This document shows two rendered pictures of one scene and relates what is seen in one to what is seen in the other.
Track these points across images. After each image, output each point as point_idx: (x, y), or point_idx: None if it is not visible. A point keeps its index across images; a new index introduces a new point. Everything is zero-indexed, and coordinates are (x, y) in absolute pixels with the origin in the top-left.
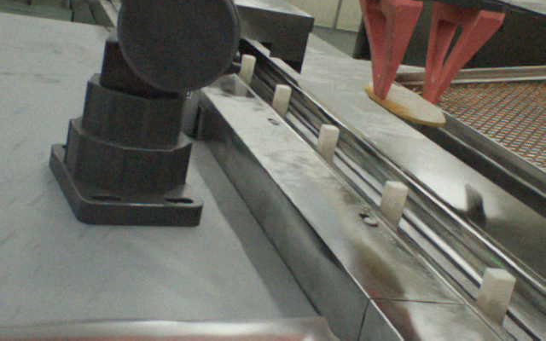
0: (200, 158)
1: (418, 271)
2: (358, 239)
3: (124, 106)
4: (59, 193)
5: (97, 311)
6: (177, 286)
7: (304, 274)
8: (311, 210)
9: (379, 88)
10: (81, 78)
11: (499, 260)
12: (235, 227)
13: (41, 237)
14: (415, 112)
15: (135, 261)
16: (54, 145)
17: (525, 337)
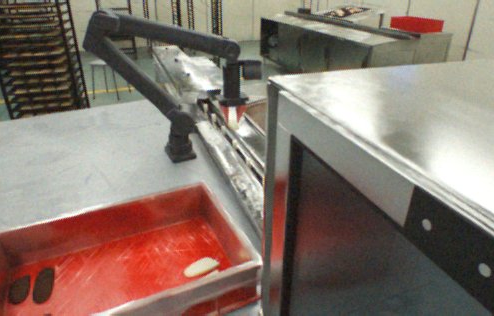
0: (196, 139)
1: (234, 161)
2: (224, 157)
3: (176, 139)
4: (168, 157)
5: (180, 180)
6: (193, 172)
7: (216, 165)
8: (216, 152)
9: (226, 123)
10: (165, 120)
11: (252, 154)
12: (204, 156)
13: (167, 168)
14: (233, 128)
15: (185, 169)
16: (164, 146)
17: None
